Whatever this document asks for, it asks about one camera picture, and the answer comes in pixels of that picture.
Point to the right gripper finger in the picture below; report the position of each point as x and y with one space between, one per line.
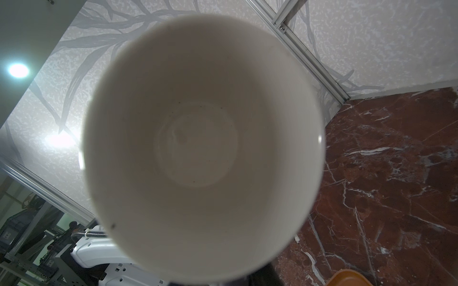
266 276

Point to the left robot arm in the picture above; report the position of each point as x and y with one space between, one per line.
94 248

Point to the brown rectangular tray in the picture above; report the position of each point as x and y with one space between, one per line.
348 277

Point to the white faceted mug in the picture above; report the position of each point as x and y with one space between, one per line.
204 149

